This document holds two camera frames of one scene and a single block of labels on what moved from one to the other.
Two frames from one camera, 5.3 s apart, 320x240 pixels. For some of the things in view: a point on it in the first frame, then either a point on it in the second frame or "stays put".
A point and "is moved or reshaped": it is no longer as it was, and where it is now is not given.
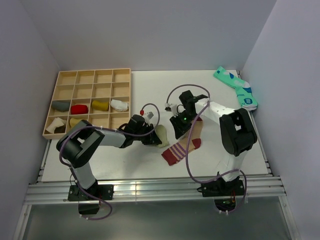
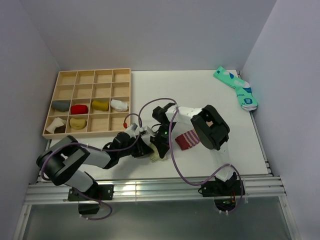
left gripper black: (152, 139) -> (142, 149)
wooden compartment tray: (102, 97) stays put
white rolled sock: (119, 105) stays put
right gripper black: (179, 129) -> (162, 145)
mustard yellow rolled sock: (100, 106) stays put
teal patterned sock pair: (243, 88) stays put
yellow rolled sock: (73, 121) stays put
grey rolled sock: (61, 106) stays put
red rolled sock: (79, 109) stays put
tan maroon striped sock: (178, 151) is moved or reshaped
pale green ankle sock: (161, 133) is moved or reshaped
